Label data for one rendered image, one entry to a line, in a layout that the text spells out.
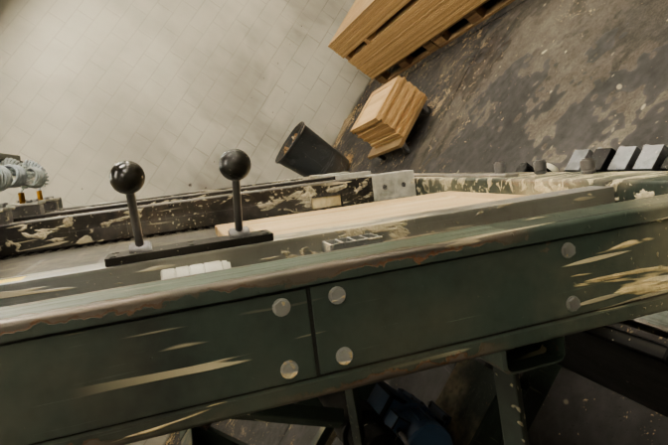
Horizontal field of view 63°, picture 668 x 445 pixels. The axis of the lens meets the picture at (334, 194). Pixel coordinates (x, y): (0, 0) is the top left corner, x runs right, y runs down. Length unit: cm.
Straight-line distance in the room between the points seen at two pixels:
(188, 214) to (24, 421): 96
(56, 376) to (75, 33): 630
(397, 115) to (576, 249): 386
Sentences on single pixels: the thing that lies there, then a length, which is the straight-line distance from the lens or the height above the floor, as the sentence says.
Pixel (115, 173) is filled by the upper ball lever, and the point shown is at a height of 151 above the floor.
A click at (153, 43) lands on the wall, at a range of 668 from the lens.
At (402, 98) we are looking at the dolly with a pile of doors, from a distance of 445.
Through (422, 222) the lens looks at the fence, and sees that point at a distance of 76.
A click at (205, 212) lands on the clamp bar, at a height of 134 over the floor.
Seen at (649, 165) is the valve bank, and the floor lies 76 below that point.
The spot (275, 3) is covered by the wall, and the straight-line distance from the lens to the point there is 718.
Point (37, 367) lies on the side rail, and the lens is 46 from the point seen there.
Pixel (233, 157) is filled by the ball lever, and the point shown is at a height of 142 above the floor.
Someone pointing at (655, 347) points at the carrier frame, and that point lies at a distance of 86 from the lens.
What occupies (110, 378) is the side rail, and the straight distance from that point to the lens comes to 46.
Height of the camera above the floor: 147
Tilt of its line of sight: 15 degrees down
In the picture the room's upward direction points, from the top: 57 degrees counter-clockwise
